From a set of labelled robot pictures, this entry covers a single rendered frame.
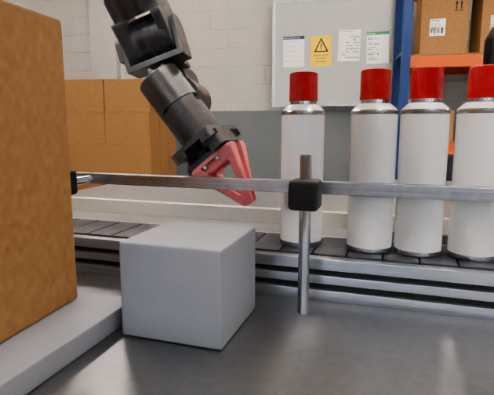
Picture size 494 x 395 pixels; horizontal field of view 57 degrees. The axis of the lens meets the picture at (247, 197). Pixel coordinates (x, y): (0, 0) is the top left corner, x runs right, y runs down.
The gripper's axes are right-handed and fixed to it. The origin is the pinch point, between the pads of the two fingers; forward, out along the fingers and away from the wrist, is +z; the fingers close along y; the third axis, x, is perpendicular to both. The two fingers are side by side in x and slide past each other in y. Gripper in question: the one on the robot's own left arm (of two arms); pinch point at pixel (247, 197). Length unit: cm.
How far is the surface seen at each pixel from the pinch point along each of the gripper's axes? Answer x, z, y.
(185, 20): 78, -223, 403
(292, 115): -11.3, -3.9, -2.7
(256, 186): -3.2, 0.0, -4.3
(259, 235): 2.4, 4.9, 2.0
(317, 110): -13.7, -2.7, -1.9
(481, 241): -18.9, 19.1, -2.5
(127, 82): 113, -149, 259
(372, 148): -16.1, 4.5, -3.0
